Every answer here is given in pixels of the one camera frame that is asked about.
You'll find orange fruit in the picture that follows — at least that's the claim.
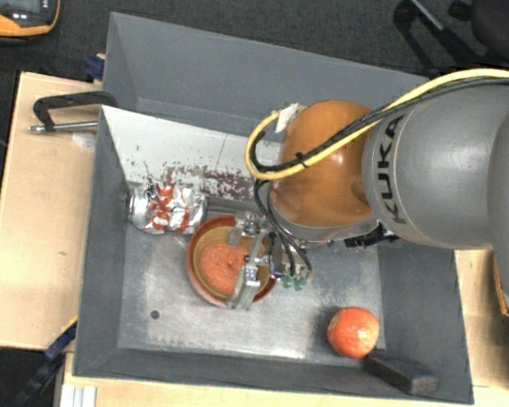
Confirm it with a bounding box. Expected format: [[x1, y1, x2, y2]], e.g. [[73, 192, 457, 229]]
[[322, 302, 384, 363]]

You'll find pale wood flat board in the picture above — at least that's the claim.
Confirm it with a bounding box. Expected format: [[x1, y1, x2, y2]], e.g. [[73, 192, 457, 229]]
[[0, 69, 115, 360]]

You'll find crushed silver and red can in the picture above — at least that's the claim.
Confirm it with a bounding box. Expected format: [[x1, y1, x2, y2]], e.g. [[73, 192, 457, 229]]
[[124, 176, 212, 243]]

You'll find orange scouring ball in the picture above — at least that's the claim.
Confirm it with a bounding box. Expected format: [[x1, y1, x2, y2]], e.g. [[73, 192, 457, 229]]
[[194, 236, 255, 300]]

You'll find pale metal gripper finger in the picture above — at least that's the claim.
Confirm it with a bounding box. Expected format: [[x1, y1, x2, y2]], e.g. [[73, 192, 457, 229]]
[[225, 267, 247, 311], [238, 265, 265, 314]]

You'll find black sponge block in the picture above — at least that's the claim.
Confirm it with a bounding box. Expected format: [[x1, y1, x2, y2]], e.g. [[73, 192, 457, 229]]
[[358, 348, 443, 400]]

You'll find grey metal bin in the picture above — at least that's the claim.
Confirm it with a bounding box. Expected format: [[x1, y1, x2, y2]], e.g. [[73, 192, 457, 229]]
[[56, 10, 509, 407]]

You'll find red bowl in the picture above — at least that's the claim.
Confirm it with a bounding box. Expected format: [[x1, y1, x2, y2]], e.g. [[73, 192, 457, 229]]
[[178, 208, 288, 316]]

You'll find black cylinder on white bracket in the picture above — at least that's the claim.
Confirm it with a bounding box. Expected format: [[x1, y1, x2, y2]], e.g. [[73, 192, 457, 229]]
[[343, 218, 403, 257]]

